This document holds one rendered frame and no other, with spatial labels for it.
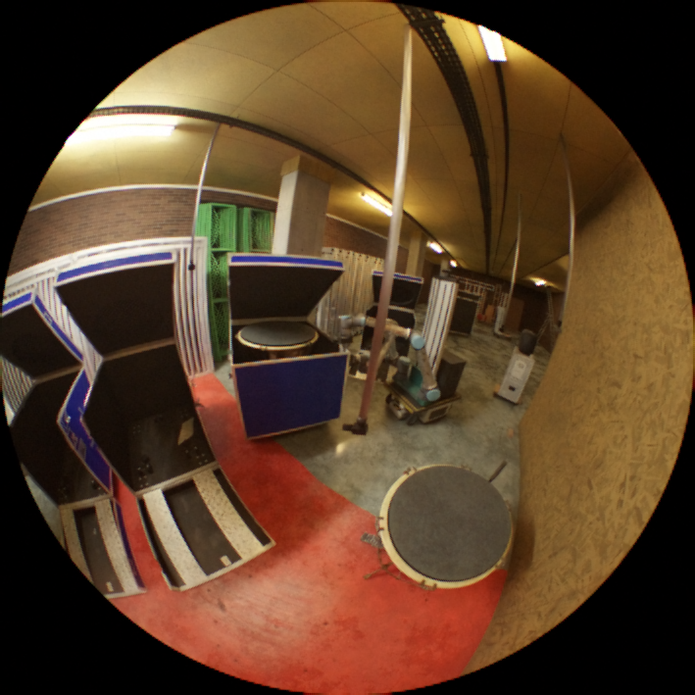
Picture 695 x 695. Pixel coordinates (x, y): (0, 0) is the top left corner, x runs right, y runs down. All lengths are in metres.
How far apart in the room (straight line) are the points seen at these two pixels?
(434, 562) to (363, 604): 0.83
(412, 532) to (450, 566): 0.24
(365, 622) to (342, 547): 0.64
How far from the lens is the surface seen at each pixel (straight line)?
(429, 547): 1.01
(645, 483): 1.45
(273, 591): 1.71
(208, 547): 1.85
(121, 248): 3.27
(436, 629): 1.89
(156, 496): 2.02
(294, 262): 1.80
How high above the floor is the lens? 1.69
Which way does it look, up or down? 21 degrees down
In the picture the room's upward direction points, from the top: 7 degrees clockwise
